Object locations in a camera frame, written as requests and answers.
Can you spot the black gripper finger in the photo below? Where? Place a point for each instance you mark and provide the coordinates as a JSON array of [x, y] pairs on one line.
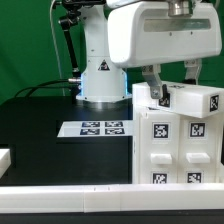
[[193, 69], [158, 90]]

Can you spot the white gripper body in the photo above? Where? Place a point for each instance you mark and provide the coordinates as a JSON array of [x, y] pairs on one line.
[[143, 32]]

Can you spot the white box with tags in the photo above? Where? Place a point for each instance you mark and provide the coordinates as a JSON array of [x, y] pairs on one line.
[[184, 99]]

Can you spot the white door panel with tag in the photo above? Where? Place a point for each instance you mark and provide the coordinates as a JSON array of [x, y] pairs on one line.
[[158, 147]]

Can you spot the white cabinet body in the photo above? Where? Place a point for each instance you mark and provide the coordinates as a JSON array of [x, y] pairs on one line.
[[135, 165]]

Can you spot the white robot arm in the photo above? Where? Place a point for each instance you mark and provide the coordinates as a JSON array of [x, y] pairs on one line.
[[102, 80]]

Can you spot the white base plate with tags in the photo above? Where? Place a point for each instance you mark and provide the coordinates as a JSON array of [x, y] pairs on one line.
[[73, 129]]

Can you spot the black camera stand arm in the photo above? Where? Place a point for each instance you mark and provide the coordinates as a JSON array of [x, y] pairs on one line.
[[66, 22]]

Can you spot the white left boundary rail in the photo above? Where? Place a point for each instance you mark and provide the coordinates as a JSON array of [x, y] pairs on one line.
[[5, 161]]

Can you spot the white boundary rail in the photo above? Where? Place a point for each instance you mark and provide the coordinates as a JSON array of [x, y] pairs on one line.
[[5, 161], [111, 198]]

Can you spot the white front boundary rail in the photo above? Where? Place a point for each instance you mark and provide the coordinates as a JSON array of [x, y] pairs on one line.
[[111, 198]]

